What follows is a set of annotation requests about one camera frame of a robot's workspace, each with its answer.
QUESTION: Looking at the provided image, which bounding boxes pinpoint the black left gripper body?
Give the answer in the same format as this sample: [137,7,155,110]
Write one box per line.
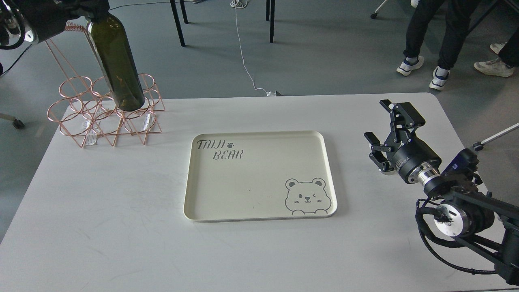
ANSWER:
[20,0,109,43]

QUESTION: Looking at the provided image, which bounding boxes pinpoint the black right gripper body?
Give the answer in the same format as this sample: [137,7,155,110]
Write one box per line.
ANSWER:
[390,138,442,184]

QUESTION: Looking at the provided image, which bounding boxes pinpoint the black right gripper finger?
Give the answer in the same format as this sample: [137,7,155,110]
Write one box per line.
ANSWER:
[364,132,396,170]
[380,99,426,148]

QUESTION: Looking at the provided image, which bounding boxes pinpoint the dark green wine bottle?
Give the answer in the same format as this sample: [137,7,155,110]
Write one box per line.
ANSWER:
[87,13,144,112]

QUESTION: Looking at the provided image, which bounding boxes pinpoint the steel double jigger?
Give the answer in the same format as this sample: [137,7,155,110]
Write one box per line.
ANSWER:
[379,169,395,176]

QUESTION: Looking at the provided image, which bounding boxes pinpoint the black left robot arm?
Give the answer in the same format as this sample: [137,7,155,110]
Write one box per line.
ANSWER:
[1,0,109,50]

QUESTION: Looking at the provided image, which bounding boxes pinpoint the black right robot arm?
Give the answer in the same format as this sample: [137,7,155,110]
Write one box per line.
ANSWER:
[365,100,519,285]

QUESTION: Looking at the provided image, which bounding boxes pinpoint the office chair caster right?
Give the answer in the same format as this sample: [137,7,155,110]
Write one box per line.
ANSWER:
[472,122,519,151]

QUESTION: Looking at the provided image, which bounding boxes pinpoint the office chair caster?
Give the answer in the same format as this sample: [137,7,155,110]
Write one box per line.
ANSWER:
[0,113,25,129]
[472,122,519,151]

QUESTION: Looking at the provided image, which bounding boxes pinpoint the white chair base leg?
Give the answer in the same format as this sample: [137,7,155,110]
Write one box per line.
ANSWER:
[369,0,388,19]

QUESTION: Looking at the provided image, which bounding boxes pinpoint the office chair caster left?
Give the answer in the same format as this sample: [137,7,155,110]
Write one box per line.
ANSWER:
[0,113,25,129]

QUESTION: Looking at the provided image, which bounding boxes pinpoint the person in black trousers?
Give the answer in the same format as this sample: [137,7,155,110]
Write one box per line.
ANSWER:
[396,0,479,91]

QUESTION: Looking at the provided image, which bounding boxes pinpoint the cream bear serving tray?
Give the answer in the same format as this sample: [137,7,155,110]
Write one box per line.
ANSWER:
[183,131,337,222]

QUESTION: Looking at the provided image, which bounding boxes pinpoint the black table legs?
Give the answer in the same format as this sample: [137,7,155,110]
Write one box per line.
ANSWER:
[169,0,276,47]

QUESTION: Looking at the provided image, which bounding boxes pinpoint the copper wire wine rack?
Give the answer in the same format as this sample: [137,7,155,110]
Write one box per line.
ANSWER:
[45,39,165,148]

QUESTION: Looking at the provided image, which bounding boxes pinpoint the black floor cables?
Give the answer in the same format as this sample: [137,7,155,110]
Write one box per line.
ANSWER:
[109,0,171,12]

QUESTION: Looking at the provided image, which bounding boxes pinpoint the white floor cable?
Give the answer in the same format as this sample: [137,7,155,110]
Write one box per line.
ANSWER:
[230,0,278,97]

